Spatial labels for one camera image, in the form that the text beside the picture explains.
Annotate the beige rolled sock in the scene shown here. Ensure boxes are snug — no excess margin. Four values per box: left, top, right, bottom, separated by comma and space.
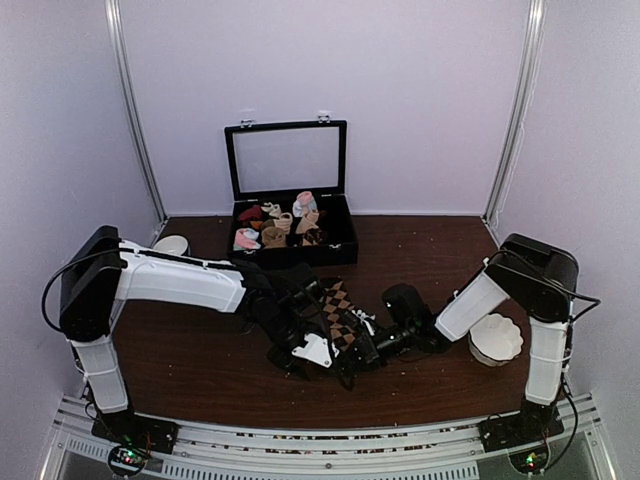
295, 210, 320, 235

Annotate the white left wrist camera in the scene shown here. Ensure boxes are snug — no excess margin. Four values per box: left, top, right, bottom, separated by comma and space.
291, 333, 339, 368

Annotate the pink teal white rolled sock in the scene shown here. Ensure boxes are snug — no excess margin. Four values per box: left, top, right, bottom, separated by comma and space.
292, 190, 318, 218

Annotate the aluminium corner post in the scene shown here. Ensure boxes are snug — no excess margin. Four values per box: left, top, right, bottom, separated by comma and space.
104, 0, 168, 222
484, 0, 547, 231

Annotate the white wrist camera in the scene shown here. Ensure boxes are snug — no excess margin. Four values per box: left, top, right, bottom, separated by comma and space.
351, 308, 381, 337
291, 333, 339, 368

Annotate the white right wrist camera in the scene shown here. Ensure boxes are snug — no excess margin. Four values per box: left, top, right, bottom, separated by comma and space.
351, 308, 381, 337

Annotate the brown tan argyle sock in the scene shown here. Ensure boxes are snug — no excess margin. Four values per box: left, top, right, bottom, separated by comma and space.
302, 228, 328, 246
319, 279, 371, 391

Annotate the white bowl left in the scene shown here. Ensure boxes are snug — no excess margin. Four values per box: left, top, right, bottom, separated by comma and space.
152, 235, 190, 256

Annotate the aluminium front rail frame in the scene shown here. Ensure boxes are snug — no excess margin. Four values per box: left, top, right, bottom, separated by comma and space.
35, 394, 623, 479

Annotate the black box with glass lid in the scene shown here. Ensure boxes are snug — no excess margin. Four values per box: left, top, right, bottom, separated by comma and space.
224, 117, 359, 268

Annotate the cream rolled sock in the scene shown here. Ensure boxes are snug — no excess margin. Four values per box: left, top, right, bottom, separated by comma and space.
261, 202, 293, 234

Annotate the dark red rolled sock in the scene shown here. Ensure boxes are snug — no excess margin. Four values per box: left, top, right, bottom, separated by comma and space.
237, 205, 263, 224

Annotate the tan rolled sock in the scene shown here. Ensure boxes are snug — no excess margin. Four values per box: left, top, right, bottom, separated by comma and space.
261, 226, 287, 249

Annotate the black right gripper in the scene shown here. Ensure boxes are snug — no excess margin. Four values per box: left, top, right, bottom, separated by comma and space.
337, 321, 416, 371

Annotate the aluminium left corner post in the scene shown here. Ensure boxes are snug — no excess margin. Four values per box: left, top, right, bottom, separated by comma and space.
104, 0, 168, 222

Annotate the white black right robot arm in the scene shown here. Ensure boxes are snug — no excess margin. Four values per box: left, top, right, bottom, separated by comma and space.
350, 234, 600, 450

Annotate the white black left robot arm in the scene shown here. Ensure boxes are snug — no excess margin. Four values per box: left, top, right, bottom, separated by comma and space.
44, 225, 335, 445

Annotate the aluminium right corner post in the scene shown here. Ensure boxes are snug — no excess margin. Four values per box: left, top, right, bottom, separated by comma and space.
484, 0, 547, 231

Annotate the white scalloped bowl right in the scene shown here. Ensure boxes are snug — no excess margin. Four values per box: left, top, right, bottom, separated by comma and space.
468, 313, 524, 367

